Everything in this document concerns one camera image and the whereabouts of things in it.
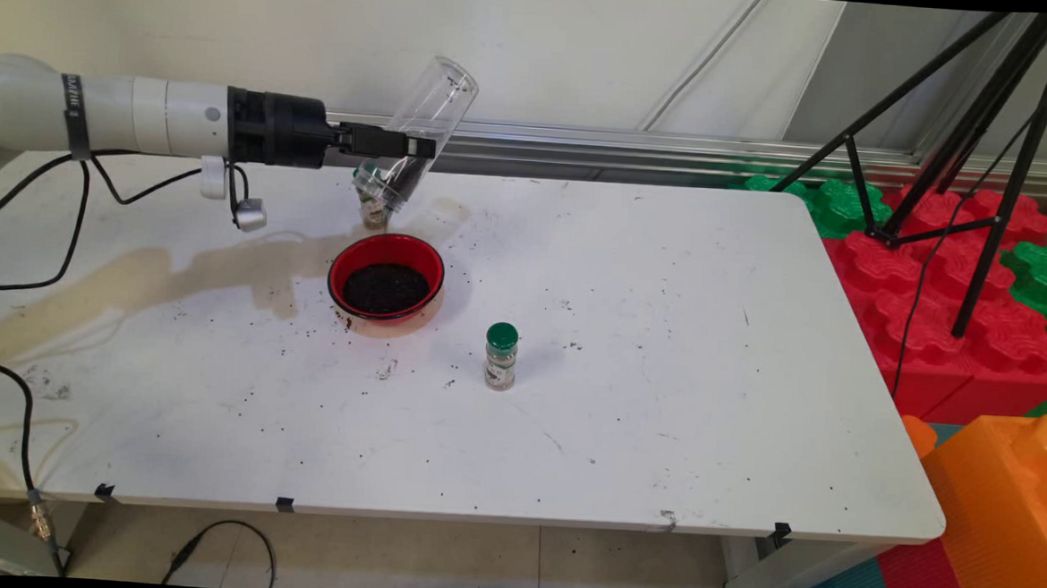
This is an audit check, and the red floor mat tile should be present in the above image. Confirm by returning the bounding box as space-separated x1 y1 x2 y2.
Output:
873 535 982 588

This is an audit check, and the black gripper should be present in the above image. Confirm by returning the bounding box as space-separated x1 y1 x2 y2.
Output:
223 88 441 192

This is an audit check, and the aluminium wall rail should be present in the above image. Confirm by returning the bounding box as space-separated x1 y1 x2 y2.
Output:
319 109 1047 202

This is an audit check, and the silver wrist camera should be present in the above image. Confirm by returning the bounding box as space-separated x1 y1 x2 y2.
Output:
197 153 272 233

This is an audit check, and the green foam block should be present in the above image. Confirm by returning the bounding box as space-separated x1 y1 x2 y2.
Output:
728 166 894 243
994 240 1047 340

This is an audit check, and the black tripod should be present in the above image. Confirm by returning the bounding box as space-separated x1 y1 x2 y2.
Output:
762 0 1047 345

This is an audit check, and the black floor cable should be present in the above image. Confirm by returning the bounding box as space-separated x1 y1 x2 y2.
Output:
160 516 279 588

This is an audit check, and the orange foam block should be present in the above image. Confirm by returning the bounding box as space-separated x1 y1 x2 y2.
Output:
893 408 1047 588

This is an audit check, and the red bowl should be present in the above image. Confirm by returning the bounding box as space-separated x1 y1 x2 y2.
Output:
325 229 448 338

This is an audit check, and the tall clear plastic jar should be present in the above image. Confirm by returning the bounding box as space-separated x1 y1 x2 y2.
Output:
351 52 481 230

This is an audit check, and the black cable with metal connector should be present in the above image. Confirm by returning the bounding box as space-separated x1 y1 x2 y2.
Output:
0 359 81 577

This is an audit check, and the black seeds pile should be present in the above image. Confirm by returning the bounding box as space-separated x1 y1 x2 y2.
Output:
342 260 431 318

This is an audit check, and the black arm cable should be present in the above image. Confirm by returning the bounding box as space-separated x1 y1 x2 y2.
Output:
0 143 254 307

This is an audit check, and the green capped spice jar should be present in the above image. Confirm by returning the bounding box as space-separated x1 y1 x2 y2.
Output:
483 322 521 392
353 167 394 232

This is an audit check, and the thin black tripod cable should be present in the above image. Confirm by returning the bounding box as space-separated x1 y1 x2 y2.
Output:
890 41 1047 407

